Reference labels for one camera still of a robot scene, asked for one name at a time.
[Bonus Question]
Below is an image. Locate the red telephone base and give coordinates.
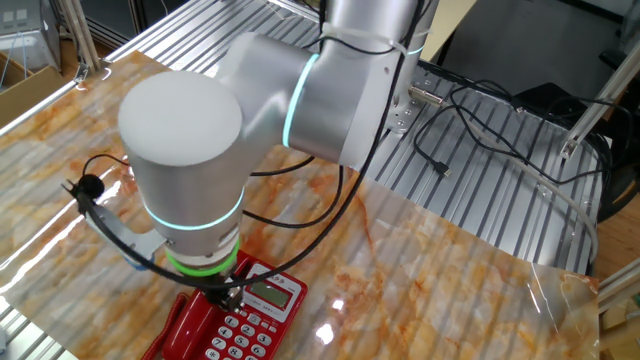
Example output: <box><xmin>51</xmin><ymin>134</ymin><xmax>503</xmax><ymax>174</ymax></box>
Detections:
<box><xmin>160</xmin><ymin>249</ymin><xmax>309</xmax><ymax>360</ymax></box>

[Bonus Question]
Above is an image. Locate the black usb cable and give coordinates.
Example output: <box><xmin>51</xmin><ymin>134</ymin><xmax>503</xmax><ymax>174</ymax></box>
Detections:
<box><xmin>412</xmin><ymin>79</ymin><xmax>521</xmax><ymax>180</ymax></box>

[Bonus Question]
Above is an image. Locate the thin black cable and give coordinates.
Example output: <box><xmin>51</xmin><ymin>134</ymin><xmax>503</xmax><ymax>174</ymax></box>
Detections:
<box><xmin>447</xmin><ymin>79</ymin><xmax>626</xmax><ymax>186</ymax></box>

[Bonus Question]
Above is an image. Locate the orange marble pattern mat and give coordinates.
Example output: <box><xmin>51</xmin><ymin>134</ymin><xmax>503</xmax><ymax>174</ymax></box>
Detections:
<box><xmin>0</xmin><ymin>49</ymin><xmax>601</xmax><ymax>360</ymax></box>

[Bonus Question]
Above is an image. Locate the red telephone handset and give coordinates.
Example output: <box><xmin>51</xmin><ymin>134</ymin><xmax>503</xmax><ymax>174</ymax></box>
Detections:
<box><xmin>161</xmin><ymin>287</ymin><xmax>237</xmax><ymax>360</ymax></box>

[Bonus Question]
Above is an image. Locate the aluminium frame post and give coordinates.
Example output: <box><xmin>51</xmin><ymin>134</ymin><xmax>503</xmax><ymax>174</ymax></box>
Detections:
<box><xmin>559</xmin><ymin>47</ymin><xmax>640</xmax><ymax>160</ymax></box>
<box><xmin>59</xmin><ymin>0</ymin><xmax>101</xmax><ymax>84</ymax></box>

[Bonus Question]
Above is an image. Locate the grey equipment box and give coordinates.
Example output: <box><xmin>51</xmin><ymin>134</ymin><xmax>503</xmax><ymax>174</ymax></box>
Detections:
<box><xmin>0</xmin><ymin>0</ymin><xmax>62</xmax><ymax>71</ymax></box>

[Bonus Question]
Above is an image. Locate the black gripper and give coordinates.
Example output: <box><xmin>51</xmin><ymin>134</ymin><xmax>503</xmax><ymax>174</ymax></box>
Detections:
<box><xmin>202</xmin><ymin>272</ymin><xmax>247</xmax><ymax>314</ymax></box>

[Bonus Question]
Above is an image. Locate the silver cable connector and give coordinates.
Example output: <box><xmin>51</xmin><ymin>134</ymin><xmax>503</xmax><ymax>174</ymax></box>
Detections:
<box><xmin>407</xmin><ymin>84</ymin><xmax>446</xmax><ymax>107</ymax></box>

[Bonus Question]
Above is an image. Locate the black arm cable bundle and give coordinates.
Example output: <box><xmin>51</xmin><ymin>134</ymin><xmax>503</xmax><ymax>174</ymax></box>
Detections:
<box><xmin>62</xmin><ymin>0</ymin><xmax>426</xmax><ymax>291</ymax></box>

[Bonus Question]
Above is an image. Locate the black power adapter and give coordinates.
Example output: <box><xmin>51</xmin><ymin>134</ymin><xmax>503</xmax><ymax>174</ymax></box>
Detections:
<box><xmin>512</xmin><ymin>82</ymin><xmax>592</xmax><ymax>132</ymax></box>

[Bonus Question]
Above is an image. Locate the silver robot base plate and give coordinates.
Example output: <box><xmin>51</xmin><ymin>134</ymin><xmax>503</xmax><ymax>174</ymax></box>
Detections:
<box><xmin>384</xmin><ymin>64</ymin><xmax>447</xmax><ymax>135</ymax></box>

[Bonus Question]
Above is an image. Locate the grey cable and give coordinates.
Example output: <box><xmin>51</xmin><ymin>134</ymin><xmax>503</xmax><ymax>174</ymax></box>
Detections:
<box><xmin>462</xmin><ymin>117</ymin><xmax>601</xmax><ymax>269</ymax></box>

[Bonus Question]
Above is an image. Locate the red coiled phone cord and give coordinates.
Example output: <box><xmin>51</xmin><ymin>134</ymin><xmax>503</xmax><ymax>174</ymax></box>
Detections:
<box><xmin>140</xmin><ymin>292</ymin><xmax>191</xmax><ymax>360</ymax></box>

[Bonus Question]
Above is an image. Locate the brown cardboard box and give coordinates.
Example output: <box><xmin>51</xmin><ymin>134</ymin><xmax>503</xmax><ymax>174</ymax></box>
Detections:
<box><xmin>0</xmin><ymin>49</ymin><xmax>69</xmax><ymax>129</ymax></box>

